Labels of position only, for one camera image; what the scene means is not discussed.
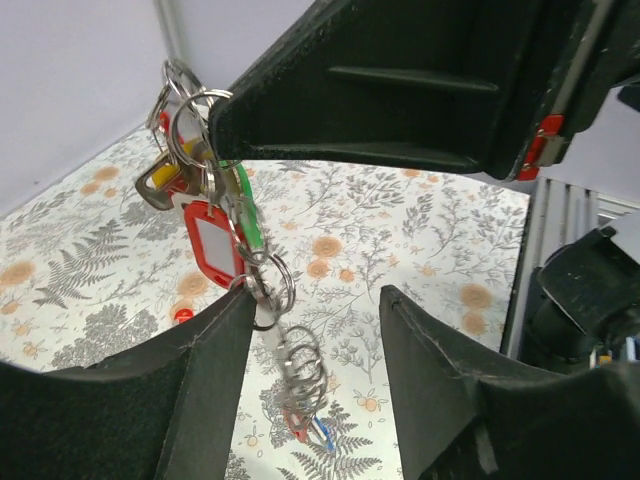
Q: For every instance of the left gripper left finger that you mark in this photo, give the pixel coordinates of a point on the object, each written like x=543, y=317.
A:
x=164, y=409

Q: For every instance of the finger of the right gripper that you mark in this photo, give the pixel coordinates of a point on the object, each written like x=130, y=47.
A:
x=413, y=84

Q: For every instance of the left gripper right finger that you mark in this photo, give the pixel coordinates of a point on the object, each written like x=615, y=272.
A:
x=464, y=411

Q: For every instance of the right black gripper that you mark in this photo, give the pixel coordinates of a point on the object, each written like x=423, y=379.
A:
x=577, y=52

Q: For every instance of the blue key tag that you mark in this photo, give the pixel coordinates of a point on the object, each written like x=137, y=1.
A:
x=322, y=434

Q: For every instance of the green key tag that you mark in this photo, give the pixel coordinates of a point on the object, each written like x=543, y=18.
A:
x=247, y=209

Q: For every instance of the yellow key tag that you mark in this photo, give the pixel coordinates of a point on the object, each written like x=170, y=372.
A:
x=167, y=171

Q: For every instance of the red handled metal keyring holder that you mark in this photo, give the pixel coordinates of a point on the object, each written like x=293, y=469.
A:
x=179, y=115

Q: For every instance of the red key tag with key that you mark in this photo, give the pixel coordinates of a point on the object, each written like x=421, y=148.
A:
x=213, y=243

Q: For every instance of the aluminium front rail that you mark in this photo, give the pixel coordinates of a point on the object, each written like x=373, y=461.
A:
x=558, y=214

